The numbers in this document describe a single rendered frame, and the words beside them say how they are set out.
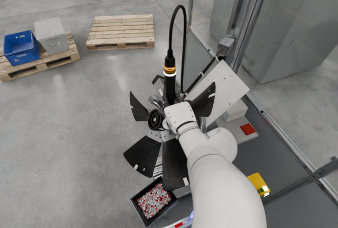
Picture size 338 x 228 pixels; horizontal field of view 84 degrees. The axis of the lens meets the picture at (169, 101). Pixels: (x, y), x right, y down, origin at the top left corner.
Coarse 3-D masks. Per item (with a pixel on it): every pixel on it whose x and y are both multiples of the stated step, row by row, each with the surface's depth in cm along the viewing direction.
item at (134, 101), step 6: (132, 96) 123; (132, 102) 125; (138, 102) 117; (132, 108) 129; (138, 108) 120; (144, 108) 113; (138, 114) 126; (144, 114) 118; (138, 120) 131; (144, 120) 125
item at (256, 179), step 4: (248, 176) 97; (252, 176) 97; (256, 176) 97; (260, 176) 97; (252, 180) 95; (256, 180) 95; (260, 180) 95; (256, 184) 94; (260, 184) 94; (264, 184) 94; (256, 188) 93; (268, 188) 93; (260, 192) 92; (264, 192) 92; (268, 192) 93
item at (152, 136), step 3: (150, 129) 106; (150, 132) 107; (153, 132) 107; (156, 132) 107; (159, 132) 107; (147, 135) 108; (150, 135) 108; (153, 135) 107; (159, 135) 107; (153, 138) 108; (156, 138) 108; (159, 138) 108; (159, 141) 108
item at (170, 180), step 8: (168, 144) 96; (176, 144) 95; (168, 152) 94; (176, 152) 93; (168, 160) 92; (176, 160) 91; (184, 160) 91; (168, 168) 90; (176, 168) 90; (184, 168) 89; (168, 176) 89; (176, 176) 88; (184, 176) 87; (168, 184) 88; (176, 184) 87; (184, 184) 86
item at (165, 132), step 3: (162, 132) 100; (165, 132) 100; (168, 132) 100; (171, 132) 100; (162, 135) 99; (165, 135) 99; (168, 135) 99; (171, 135) 99; (174, 135) 99; (162, 138) 98; (165, 138) 98; (168, 138) 98; (171, 138) 98
